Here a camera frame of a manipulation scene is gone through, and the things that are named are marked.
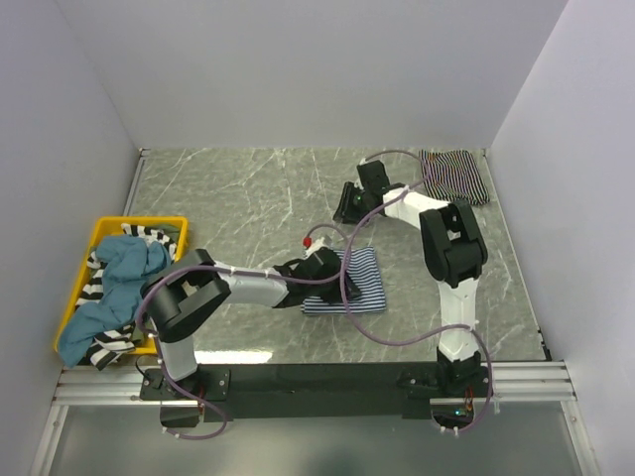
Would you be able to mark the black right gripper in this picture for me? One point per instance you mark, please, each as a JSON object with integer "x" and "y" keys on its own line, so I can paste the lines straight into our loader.
{"x": 344, "y": 207}

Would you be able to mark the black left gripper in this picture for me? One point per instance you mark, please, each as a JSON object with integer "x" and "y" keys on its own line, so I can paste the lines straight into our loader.
{"x": 331, "y": 297}

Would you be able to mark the blue white striped tank top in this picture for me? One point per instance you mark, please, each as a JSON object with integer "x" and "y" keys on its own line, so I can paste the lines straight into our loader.
{"x": 364, "y": 273}

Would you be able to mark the black white striped tank top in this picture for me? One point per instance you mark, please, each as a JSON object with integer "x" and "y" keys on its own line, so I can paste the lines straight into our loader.
{"x": 454, "y": 175}

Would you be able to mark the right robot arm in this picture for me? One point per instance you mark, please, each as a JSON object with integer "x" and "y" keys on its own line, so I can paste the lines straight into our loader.
{"x": 454, "y": 253}

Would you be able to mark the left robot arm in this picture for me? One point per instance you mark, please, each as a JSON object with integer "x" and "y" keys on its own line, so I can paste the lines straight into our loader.
{"x": 181, "y": 298}

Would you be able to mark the teal tank top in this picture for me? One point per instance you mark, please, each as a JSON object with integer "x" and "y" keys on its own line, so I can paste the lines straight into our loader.
{"x": 116, "y": 292}

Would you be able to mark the black base beam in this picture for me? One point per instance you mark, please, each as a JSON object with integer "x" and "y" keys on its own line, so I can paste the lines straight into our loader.
{"x": 330, "y": 390}

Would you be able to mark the yellow plastic bin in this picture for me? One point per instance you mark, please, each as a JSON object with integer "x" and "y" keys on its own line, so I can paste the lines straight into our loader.
{"x": 111, "y": 226}

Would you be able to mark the wide striped black white top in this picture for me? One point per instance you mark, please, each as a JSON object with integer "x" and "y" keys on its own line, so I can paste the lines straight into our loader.
{"x": 106, "y": 342}

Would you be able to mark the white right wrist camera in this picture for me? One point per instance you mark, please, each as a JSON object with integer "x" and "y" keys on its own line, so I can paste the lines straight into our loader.
{"x": 368, "y": 160}

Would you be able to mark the aluminium rail frame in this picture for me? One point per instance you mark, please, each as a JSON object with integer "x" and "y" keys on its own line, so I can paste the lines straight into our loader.
{"x": 514, "y": 382}

